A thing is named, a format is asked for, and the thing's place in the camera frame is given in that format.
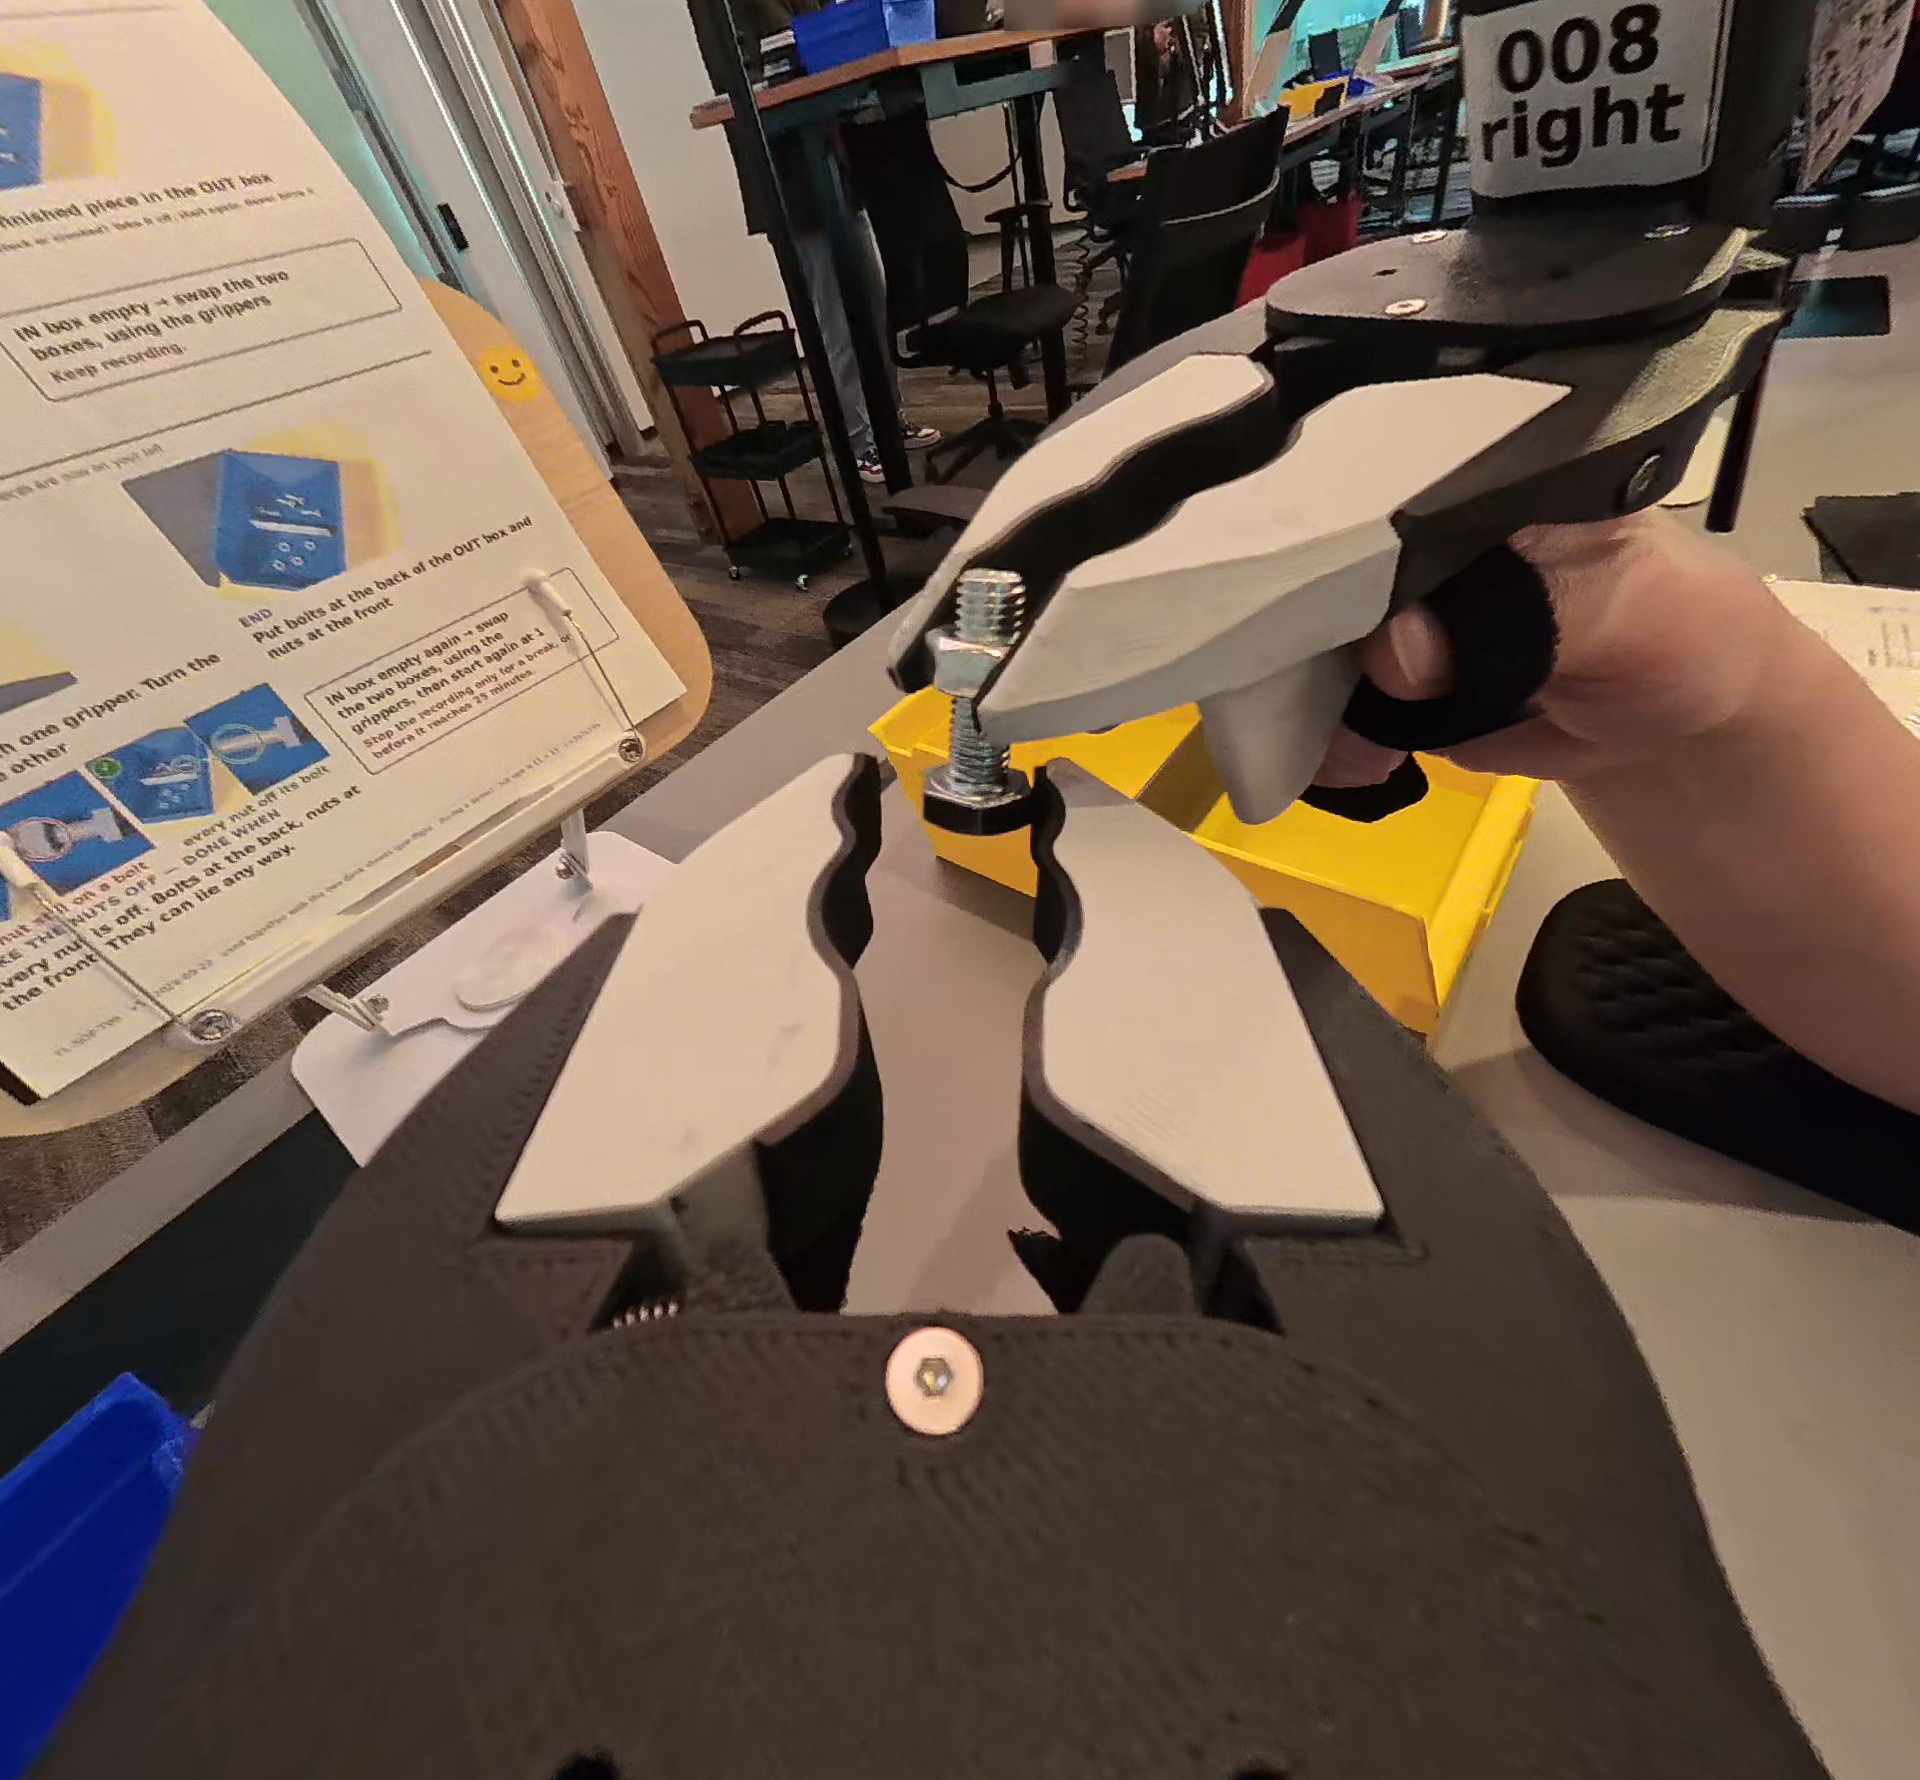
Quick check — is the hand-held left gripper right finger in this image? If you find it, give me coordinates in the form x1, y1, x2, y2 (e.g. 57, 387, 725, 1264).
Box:
1021, 756, 1389, 1260

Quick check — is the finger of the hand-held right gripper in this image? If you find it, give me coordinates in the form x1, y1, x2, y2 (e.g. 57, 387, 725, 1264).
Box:
888, 353, 1311, 691
972, 376, 1572, 826

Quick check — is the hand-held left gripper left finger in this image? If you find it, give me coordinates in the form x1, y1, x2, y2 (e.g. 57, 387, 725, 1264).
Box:
493, 753, 890, 1315

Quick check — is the yellow plastic bin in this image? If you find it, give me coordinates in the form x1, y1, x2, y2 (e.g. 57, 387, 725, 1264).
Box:
866, 684, 1545, 1036

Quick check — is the steel hex nut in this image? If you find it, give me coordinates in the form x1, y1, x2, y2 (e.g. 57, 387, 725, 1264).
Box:
924, 616, 1039, 691

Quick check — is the steel hex bolt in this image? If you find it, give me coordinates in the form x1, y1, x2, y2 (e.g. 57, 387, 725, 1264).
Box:
919, 569, 1040, 839

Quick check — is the blue plastic bin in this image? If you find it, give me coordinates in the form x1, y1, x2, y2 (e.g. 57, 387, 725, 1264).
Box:
0, 1373, 199, 1745

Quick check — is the person's right forearm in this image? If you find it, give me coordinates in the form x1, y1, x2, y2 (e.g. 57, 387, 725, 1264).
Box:
1560, 564, 1920, 1115

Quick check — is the person's right hand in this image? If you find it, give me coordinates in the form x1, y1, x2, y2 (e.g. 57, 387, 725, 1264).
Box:
1309, 508, 1829, 840

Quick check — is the black office chair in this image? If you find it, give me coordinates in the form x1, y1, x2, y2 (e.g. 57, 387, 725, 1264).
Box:
897, 107, 1087, 470
1103, 104, 1296, 380

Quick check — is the white document stand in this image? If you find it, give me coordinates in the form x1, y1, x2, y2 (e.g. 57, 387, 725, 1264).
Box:
0, 564, 681, 1170

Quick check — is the printed marker sheet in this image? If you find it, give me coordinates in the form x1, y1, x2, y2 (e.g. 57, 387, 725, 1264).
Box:
1805, 0, 1920, 196

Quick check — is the wood-top standing desk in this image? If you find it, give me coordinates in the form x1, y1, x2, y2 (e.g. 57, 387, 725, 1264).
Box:
690, 22, 1159, 508

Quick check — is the black mesh pad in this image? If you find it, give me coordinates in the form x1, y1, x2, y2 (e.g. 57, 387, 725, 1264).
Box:
1515, 881, 1920, 1235

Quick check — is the printed paper sheet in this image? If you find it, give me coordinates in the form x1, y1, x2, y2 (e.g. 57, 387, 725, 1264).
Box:
1766, 576, 1920, 731

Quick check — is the wooden backing board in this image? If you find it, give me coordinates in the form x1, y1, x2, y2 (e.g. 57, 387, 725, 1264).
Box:
0, 277, 718, 1141

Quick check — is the dark blue storage bin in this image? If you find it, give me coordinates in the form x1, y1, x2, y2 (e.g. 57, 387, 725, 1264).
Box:
791, 0, 890, 77

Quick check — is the printed instruction sheet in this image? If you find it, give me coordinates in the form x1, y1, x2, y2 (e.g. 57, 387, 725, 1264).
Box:
0, 0, 688, 1101

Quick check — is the wooden support post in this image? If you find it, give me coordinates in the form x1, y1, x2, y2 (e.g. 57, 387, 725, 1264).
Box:
434, 0, 760, 545

